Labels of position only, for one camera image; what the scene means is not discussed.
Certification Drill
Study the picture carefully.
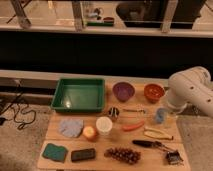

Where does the red bowl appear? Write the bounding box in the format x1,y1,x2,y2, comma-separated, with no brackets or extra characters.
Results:
144,84,165,103

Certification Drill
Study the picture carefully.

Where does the black eraser block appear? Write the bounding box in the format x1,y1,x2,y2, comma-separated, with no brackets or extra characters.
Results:
71,148,96,162

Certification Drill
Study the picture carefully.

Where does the blue cup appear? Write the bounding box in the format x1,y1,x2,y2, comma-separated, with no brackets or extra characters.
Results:
154,108,166,124

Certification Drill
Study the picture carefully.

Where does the green plastic tray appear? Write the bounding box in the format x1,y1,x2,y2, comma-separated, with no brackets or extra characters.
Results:
51,78,105,113

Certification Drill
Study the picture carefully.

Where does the red yellow apple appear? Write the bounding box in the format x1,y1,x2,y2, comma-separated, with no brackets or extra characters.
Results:
83,126,97,141

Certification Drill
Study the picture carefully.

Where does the small metal cup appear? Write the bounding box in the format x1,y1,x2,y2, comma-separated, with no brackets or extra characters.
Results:
108,107,120,121

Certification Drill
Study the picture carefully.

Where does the metal spoon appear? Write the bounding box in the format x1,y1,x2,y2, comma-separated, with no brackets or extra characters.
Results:
123,109,146,114

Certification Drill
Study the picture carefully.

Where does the peeled banana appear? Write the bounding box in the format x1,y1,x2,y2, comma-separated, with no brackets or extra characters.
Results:
144,127,174,140

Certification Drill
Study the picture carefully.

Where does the purple bowl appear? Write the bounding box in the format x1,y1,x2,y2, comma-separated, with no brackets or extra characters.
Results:
113,82,135,102

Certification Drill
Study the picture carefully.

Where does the black floor cable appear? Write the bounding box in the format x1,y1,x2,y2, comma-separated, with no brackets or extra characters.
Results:
0,89,37,131

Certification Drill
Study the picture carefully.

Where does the bunch of brown grapes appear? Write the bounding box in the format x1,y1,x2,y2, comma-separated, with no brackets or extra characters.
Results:
104,148,141,165

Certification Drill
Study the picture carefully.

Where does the white cup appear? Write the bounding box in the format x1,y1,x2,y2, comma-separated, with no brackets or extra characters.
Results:
96,117,113,135

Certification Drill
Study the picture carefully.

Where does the light blue cloth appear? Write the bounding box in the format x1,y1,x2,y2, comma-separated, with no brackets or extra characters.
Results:
58,119,84,138

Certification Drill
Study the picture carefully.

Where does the orange carrot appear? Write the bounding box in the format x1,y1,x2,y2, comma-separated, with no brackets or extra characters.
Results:
121,121,144,132

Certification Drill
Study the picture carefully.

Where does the black handled brush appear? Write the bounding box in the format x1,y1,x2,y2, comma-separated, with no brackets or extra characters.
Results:
132,140,183,165

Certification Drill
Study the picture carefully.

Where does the green sponge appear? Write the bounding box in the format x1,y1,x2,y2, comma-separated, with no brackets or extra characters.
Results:
42,143,68,162

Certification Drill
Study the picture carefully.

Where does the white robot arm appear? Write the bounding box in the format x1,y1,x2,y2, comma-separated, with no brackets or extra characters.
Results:
164,66,213,118

